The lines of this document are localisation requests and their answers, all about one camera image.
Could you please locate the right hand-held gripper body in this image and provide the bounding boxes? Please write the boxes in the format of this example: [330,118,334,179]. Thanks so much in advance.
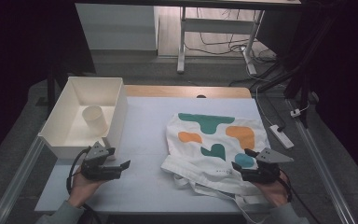
[240,147,295,185]

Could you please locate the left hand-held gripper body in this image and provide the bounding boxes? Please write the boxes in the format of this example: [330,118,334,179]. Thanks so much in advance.
[80,141,123,182]

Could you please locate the white tote bag coloured patches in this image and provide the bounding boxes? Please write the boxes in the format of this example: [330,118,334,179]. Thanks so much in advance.
[160,112,272,224]

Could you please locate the person's right hand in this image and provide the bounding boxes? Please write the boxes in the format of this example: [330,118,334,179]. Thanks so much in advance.
[252,172,291,208]

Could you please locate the person's left hand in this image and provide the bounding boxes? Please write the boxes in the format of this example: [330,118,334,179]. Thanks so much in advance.
[67,169,105,209]

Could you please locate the white power strip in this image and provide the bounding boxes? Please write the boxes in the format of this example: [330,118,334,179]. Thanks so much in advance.
[268,123,296,150]

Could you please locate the white paper cup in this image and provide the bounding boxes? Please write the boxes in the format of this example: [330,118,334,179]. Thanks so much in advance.
[81,105,109,136]

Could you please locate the white storage box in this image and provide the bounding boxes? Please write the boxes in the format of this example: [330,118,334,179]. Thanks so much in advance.
[37,76,129,161]

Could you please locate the small white plug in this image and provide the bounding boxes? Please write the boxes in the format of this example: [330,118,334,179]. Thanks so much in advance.
[289,107,303,119]

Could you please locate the black stand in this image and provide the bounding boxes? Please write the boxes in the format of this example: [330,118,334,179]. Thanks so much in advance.
[36,61,61,108]
[255,61,320,130]

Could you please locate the white cabinet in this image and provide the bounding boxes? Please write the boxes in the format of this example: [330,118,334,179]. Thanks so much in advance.
[75,3,159,51]

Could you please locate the black cabinet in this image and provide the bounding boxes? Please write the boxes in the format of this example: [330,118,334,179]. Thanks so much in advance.
[255,8,302,60]

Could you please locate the left hand-held gripper black cable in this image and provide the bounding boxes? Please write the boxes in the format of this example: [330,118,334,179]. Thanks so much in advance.
[65,147,104,224]

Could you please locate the hand-held gripper black cable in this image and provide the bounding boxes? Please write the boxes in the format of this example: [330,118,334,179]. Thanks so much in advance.
[279,168,322,224]
[65,147,104,224]

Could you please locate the right hand-held gripper black cable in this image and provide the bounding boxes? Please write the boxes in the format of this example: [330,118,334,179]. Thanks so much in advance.
[279,168,322,224]

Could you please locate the white power strip cable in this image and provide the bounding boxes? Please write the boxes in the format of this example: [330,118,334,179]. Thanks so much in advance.
[244,61,277,128]

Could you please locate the aluminium rail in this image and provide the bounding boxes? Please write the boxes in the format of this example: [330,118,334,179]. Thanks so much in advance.
[0,135,47,224]
[286,98,358,224]

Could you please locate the black floor cable tangle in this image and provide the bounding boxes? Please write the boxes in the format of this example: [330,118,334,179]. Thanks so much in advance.
[184,7,278,64]

